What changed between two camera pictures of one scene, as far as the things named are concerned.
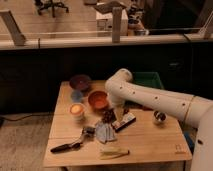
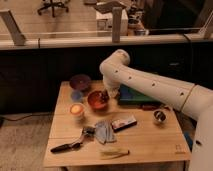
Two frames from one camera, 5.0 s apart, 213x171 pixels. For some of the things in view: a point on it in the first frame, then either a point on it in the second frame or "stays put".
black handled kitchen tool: x=87 y=132 stays put
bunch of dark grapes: x=109 y=115 → x=104 y=96
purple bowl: x=80 y=82 stays put
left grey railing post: x=18 y=38 stays put
